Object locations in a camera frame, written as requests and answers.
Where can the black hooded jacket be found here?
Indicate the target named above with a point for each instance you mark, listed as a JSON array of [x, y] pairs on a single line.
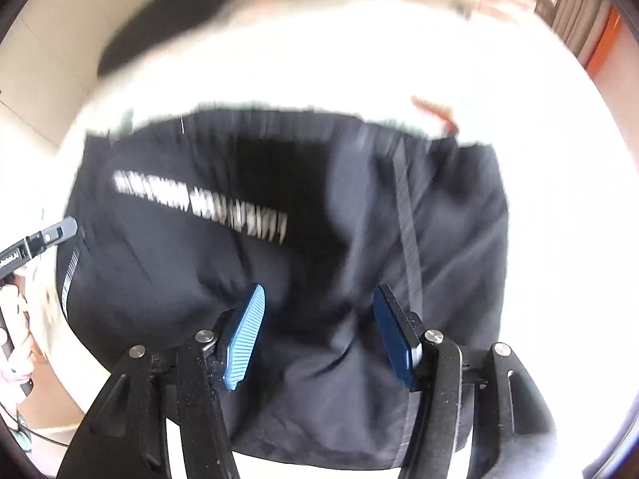
[[309, 209]]

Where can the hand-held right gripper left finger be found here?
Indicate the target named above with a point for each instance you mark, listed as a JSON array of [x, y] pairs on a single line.
[[244, 339]]

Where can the beige curtain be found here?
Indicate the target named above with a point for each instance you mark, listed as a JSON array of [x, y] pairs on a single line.
[[579, 15]]

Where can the orange curtain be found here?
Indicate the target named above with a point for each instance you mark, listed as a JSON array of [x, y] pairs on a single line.
[[606, 45]]

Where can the white wardrobe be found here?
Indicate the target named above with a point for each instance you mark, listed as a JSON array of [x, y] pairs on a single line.
[[45, 50]]

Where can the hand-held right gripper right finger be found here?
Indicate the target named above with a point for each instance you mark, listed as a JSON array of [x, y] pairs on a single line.
[[394, 339]]

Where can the bed with floral sheet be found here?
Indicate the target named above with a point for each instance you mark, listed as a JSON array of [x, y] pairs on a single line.
[[349, 60]]

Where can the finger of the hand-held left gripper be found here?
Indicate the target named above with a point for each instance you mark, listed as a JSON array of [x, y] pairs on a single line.
[[57, 232]]

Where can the black folded clothes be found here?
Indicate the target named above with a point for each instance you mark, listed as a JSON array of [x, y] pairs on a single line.
[[164, 25]]

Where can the person's left hand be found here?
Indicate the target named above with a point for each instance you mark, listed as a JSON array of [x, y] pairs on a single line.
[[17, 329]]

